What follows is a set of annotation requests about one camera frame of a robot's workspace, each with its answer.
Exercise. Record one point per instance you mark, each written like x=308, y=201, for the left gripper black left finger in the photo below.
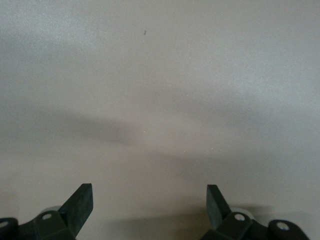
x=77, y=210

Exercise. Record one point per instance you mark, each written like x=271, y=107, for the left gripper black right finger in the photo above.
x=216, y=207

